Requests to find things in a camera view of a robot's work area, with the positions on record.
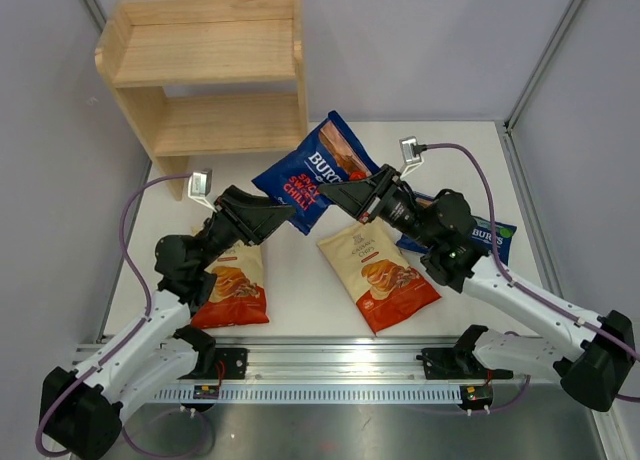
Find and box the cassava chips bag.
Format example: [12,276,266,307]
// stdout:
[191,241,269,329]
[317,219,440,334]

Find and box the left cassava chips bag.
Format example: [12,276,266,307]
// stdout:
[191,241,269,329]

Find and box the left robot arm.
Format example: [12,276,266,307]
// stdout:
[35,186,296,459]

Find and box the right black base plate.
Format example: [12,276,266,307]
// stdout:
[416,347,514,381]

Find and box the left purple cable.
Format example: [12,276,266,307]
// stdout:
[34,173,216,456]

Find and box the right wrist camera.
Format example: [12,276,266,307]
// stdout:
[399,137,424,179]

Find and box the wooden two-tier shelf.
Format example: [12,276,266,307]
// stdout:
[95,0,309,200]

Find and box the Burts sea salt vinegar bag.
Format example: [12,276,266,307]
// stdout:
[472,214,518,267]

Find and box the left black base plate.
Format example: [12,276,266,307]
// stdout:
[187,347,249,380]

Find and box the right cassava chips bag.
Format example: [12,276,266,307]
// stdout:
[317,219,440,334]

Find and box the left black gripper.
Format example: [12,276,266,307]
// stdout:
[196,186,296,272]

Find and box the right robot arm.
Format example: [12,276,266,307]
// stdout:
[319,165,637,412]

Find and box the blue Burts chilli bag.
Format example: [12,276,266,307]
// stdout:
[252,111,379,235]

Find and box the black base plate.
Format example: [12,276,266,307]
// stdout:
[416,347,514,381]
[187,347,249,380]

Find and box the white slotted cable duct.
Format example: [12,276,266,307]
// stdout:
[151,384,462,405]

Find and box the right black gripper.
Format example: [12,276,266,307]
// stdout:
[320,164,439,250]

